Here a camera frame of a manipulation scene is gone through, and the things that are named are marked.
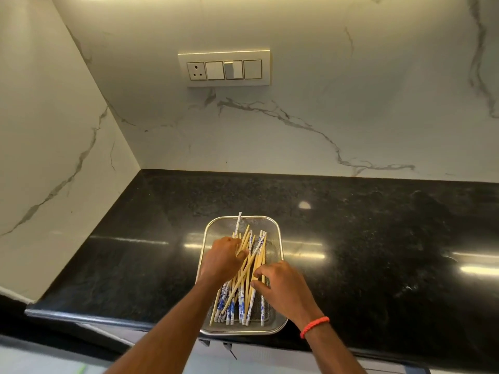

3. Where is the person's right hand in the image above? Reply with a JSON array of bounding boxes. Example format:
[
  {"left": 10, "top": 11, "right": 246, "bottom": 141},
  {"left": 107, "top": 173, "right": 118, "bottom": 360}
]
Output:
[{"left": 250, "top": 262, "right": 326, "bottom": 330}]

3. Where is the person's left hand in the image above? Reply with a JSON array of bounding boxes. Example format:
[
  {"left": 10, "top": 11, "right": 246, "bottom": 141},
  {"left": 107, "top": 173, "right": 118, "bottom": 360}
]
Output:
[{"left": 197, "top": 237, "right": 250, "bottom": 289}]

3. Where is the person's right forearm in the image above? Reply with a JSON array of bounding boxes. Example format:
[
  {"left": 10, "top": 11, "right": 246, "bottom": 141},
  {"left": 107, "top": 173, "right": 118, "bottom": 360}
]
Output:
[{"left": 302, "top": 321, "right": 368, "bottom": 374}]

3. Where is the person's left forearm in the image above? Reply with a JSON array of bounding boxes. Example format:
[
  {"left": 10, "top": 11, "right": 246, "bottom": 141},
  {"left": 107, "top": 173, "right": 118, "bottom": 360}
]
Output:
[{"left": 104, "top": 277, "right": 220, "bottom": 374}]

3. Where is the pile of blue-patterned bamboo chopsticks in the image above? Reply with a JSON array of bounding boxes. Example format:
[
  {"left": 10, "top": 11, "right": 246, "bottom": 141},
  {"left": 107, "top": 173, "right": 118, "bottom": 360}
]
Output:
[{"left": 209, "top": 212, "right": 270, "bottom": 328}]

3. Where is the white cabinet front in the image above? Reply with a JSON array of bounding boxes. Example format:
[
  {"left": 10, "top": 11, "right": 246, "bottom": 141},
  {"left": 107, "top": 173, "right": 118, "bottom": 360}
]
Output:
[{"left": 0, "top": 334, "right": 431, "bottom": 374}]

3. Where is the red thread bracelet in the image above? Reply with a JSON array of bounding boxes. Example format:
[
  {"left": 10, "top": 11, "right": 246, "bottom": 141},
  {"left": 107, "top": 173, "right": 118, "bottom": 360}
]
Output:
[{"left": 299, "top": 316, "right": 330, "bottom": 339}]

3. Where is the white wall switch panel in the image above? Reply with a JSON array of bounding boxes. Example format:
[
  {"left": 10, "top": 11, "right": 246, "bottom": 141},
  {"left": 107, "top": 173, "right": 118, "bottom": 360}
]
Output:
[{"left": 178, "top": 50, "right": 272, "bottom": 88}]

